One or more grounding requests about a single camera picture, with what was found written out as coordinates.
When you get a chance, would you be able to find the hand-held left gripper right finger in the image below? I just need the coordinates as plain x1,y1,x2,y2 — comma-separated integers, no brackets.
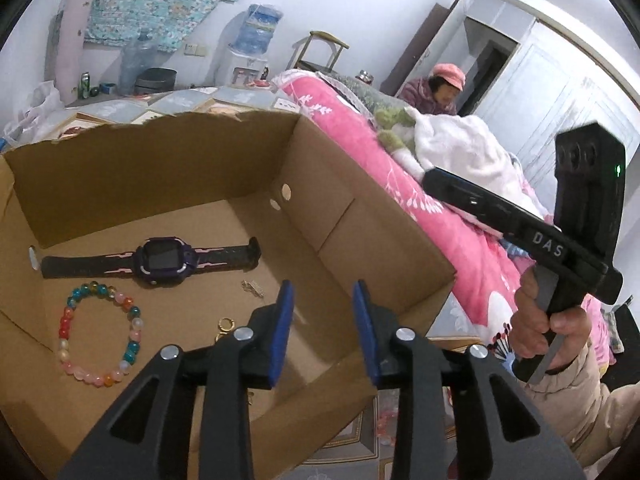
351,280,586,480

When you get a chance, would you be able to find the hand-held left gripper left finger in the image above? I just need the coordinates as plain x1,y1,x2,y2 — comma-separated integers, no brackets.
57,280,295,480

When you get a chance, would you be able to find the brown cardboard box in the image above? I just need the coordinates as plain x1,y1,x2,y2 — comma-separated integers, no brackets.
0,110,457,480

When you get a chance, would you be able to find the purple smart watch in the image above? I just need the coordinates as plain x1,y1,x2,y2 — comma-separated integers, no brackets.
40,236,262,288

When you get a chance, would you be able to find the colourful bead bracelet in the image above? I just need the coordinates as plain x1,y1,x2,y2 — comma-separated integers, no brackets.
57,281,143,387

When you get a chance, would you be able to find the person's right forearm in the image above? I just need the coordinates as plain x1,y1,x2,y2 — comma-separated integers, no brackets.
520,345,640,471

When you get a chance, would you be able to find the person's right hand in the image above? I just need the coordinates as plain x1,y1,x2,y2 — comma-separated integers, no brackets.
509,269,593,371

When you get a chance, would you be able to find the white wardrobe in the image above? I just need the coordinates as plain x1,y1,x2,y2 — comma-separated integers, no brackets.
475,0,640,211

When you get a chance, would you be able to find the pink floral blanket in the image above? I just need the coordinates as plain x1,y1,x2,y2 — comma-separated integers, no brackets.
272,70,616,366

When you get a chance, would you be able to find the green plush toy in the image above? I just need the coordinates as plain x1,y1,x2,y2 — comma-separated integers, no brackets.
372,105,418,153

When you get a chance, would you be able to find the brown door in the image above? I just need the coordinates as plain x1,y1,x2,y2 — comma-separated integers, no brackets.
382,0,466,98

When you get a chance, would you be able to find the grey patterned cloth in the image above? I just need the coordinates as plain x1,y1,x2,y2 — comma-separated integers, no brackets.
320,72,391,107

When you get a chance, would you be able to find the white water dispenser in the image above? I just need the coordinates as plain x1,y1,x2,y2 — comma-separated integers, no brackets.
227,47,271,88

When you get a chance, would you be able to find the black pot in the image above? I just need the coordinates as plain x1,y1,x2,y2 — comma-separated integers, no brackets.
135,67,178,95

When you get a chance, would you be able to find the wooden chair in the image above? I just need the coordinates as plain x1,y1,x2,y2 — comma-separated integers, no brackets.
292,30,350,73

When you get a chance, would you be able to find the blue water dispenser bottle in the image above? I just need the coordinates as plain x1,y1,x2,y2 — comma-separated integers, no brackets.
235,4,283,58

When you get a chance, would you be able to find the empty clear water bottle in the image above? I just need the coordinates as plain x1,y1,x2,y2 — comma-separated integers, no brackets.
117,30,161,96

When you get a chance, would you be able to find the white plastic bag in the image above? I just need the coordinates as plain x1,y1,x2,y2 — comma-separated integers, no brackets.
2,80,66,141

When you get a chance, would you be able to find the pale pink board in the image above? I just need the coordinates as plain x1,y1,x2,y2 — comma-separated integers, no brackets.
47,0,96,86

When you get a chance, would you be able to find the floral wall cloth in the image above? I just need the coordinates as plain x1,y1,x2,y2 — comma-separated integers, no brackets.
62,0,258,53

